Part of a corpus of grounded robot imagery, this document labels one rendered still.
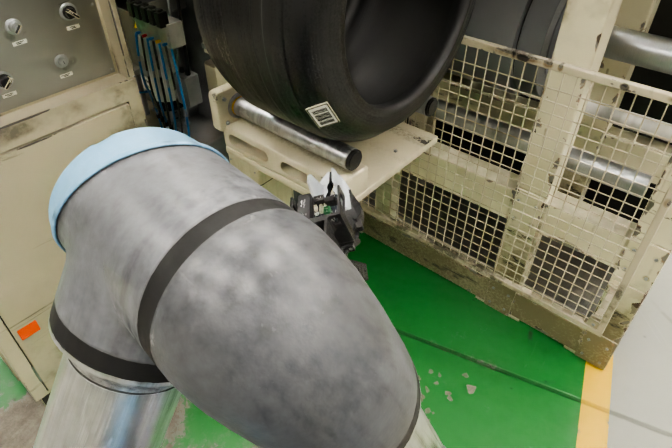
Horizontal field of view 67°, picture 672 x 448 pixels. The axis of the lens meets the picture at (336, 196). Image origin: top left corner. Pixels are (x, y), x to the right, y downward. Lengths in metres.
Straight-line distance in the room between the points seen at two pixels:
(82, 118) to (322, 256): 1.16
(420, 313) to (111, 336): 1.63
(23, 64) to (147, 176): 1.05
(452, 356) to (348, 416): 1.55
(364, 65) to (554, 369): 1.16
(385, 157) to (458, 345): 0.86
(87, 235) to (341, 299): 0.15
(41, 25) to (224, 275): 1.14
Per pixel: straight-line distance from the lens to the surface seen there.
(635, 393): 1.94
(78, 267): 0.34
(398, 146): 1.23
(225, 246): 0.25
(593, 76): 1.23
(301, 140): 1.05
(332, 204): 0.67
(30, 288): 1.54
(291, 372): 0.25
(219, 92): 1.17
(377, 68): 1.26
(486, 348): 1.86
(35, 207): 1.42
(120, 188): 0.32
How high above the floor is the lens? 1.47
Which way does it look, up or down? 39 degrees down
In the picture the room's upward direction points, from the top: straight up
